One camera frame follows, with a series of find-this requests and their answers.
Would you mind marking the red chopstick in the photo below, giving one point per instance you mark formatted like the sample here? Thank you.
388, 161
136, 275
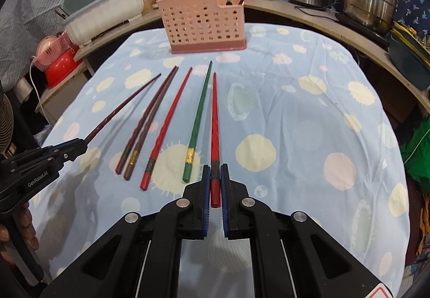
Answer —
145, 184
215, 137

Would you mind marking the grey side cabinet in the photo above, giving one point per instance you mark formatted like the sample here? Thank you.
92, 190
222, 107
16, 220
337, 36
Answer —
57, 103

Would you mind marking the white dish rack blue lid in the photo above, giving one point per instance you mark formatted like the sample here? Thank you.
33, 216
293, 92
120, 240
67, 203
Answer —
100, 16

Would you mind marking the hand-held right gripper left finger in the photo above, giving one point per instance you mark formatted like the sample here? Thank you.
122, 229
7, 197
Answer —
205, 200

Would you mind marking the red plastic basin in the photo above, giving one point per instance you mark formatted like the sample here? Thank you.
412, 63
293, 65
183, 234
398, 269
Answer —
62, 73

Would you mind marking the dark blue basin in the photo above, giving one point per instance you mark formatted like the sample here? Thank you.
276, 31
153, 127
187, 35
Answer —
410, 66

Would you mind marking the white paper roll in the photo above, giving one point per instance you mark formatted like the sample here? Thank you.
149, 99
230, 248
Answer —
24, 89

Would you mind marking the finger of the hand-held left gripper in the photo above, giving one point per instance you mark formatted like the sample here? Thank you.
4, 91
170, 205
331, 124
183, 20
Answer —
40, 150
63, 157

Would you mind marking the pink plastic basket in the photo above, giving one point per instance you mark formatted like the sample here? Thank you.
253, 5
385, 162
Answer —
55, 58

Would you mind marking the green plastic bag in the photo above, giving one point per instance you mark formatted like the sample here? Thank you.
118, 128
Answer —
418, 153

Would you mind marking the person's left hand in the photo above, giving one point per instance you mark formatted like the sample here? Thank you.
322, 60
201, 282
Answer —
28, 224

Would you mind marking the black induction cooktop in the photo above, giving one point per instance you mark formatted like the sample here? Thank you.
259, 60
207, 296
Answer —
369, 37

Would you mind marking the green chopstick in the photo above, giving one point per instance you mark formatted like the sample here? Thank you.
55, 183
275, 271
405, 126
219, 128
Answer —
188, 173

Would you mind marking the pink perforated utensil holder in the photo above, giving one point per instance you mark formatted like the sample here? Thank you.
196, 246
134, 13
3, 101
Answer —
201, 29

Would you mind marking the pink round bowl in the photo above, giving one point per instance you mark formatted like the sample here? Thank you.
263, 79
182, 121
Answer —
45, 46

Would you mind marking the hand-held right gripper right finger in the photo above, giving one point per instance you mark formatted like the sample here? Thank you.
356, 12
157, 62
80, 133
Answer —
225, 204

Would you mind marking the black electric fan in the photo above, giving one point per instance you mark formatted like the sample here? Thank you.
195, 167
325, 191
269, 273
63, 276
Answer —
5, 123

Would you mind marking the curved wooden counter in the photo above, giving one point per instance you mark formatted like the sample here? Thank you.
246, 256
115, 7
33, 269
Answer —
315, 21

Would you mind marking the brown chopstick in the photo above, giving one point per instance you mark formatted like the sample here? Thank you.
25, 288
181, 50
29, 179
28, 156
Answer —
120, 167
128, 174

